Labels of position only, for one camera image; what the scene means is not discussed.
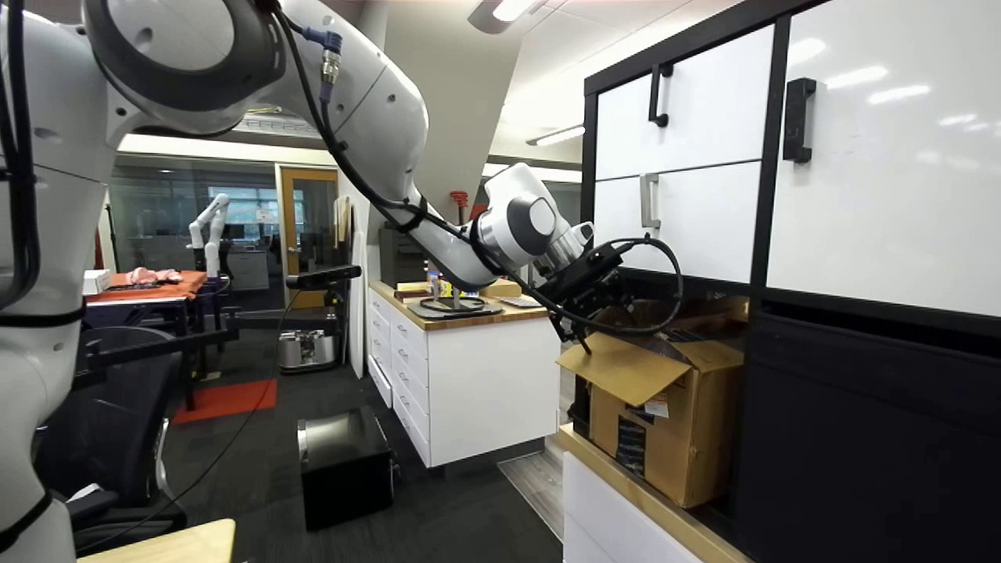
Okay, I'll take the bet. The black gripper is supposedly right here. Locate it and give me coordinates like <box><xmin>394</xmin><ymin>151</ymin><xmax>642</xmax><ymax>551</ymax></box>
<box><xmin>543</xmin><ymin>243</ymin><xmax>624</xmax><ymax>332</ymax></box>

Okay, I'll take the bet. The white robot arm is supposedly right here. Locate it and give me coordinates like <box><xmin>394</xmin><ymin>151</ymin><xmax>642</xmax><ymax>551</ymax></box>
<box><xmin>0</xmin><ymin>0</ymin><xmax>614</xmax><ymax>563</ymax></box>

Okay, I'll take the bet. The white kitchen island cabinet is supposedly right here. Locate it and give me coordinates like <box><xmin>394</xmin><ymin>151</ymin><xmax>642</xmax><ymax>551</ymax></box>
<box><xmin>365</xmin><ymin>284</ymin><xmax>561</xmax><ymax>469</ymax></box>

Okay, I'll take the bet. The open cardboard box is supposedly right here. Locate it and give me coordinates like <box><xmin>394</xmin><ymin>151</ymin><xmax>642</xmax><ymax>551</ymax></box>
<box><xmin>561</xmin><ymin>332</ymin><xmax>745</xmax><ymax>506</ymax></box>

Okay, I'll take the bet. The lower left white drawer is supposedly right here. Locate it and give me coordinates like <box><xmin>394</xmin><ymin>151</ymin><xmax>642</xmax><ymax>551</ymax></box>
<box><xmin>595</xmin><ymin>164</ymin><xmax>759</xmax><ymax>284</ymax></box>

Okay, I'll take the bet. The white drawer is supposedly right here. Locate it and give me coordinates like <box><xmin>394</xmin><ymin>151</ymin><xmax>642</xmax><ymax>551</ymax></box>
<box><xmin>595</xmin><ymin>164</ymin><xmax>759</xmax><ymax>284</ymax></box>
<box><xmin>595</xmin><ymin>27</ymin><xmax>774</xmax><ymax>179</ymax></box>

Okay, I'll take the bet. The upper left white drawer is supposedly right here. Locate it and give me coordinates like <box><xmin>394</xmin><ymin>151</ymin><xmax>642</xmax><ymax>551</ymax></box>
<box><xmin>595</xmin><ymin>27</ymin><xmax>774</xmax><ymax>179</ymax></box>

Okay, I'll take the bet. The white counter drawer cabinet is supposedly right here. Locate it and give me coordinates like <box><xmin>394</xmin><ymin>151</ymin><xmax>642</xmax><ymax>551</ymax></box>
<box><xmin>553</xmin><ymin>424</ymin><xmax>750</xmax><ymax>563</ymax></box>

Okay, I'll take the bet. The black cube shelf cabinet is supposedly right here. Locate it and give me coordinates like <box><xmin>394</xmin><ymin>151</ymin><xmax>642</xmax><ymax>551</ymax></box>
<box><xmin>584</xmin><ymin>0</ymin><xmax>1001</xmax><ymax>563</ymax></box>

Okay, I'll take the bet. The black floor box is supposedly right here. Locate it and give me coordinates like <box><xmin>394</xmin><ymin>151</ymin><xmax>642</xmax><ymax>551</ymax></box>
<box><xmin>299</xmin><ymin>406</ymin><xmax>394</xmax><ymax>531</ymax></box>

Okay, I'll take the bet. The red floor mat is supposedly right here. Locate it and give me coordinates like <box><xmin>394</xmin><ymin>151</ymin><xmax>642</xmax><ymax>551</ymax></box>
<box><xmin>172</xmin><ymin>378</ymin><xmax>278</xmax><ymax>424</ymax></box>

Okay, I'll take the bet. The black fabric storage bin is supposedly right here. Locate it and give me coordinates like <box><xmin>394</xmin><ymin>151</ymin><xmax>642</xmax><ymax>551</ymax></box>
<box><xmin>735</xmin><ymin>313</ymin><xmax>1001</xmax><ymax>563</ymax></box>

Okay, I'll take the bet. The right white cabinet door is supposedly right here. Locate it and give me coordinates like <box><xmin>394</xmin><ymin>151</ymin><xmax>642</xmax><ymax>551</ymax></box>
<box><xmin>767</xmin><ymin>0</ymin><xmax>1001</xmax><ymax>317</ymax></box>

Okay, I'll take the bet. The table with orange top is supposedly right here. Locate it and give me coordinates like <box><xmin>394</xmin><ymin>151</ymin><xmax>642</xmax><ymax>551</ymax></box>
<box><xmin>84</xmin><ymin>270</ymin><xmax>236</xmax><ymax>405</ymax></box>

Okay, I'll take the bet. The black office chair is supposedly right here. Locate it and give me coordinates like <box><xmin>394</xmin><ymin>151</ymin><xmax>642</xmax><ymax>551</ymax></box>
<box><xmin>38</xmin><ymin>326</ymin><xmax>194</xmax><ymax>556</ymax></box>

